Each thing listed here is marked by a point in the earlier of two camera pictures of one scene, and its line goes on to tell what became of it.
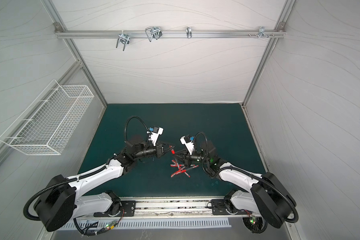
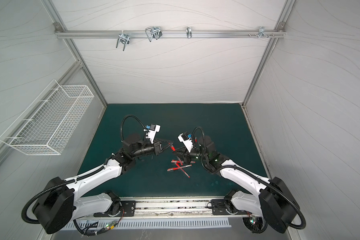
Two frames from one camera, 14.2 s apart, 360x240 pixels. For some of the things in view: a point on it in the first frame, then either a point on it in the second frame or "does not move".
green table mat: [176, 175] does not move
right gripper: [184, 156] does not move
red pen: [182, 171] → [174, 168]
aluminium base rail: [167, 207] does not move
